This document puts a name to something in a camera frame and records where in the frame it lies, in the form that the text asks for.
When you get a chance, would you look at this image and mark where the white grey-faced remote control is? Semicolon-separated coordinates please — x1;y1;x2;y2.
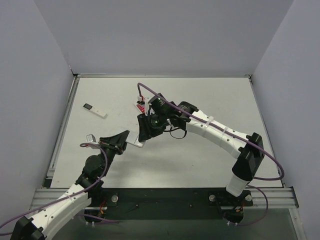
126;131;145;148

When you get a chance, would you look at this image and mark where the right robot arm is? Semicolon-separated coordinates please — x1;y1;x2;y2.
136;94;264;197

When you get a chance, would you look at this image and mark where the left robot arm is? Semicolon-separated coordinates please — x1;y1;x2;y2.
10;130;130;240

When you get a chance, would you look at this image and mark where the red remote control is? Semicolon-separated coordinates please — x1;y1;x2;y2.
133;101;145;114

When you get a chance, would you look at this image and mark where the slim white remote control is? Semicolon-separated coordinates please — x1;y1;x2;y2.
83;103;108;119

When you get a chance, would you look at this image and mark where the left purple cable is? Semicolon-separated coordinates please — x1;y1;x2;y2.
0;142;121;237

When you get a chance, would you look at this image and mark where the purple cable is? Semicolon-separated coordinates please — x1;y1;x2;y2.
136;82;286;227
0;142;121;237

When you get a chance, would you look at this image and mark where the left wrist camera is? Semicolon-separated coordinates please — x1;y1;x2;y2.
85;134;97;149

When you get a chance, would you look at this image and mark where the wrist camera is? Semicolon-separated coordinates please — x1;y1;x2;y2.
85;134;97;149
137;95;152;112

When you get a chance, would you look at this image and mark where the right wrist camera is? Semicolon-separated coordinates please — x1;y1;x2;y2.
137;95;152;112

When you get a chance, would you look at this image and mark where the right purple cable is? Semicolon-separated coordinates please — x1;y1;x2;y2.
136;82;286;227

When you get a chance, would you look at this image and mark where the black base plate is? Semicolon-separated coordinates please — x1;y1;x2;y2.
84;187;253;223

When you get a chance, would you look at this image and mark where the aluminium front rail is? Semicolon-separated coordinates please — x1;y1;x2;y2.
30;187;299;209

